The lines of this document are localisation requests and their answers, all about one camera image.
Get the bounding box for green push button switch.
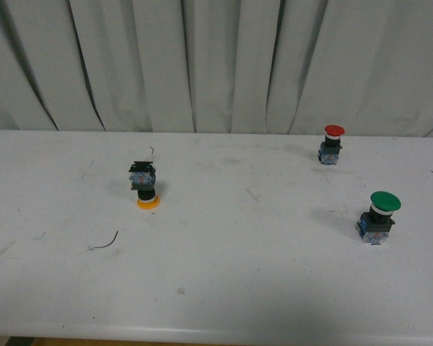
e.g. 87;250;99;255
357;191;401;245

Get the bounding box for yellow push button switch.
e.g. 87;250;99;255
128;161;160;210

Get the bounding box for red push button switch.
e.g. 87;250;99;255
318;124;345;165

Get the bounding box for white pleated curtain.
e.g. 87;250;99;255
0;1;433;137

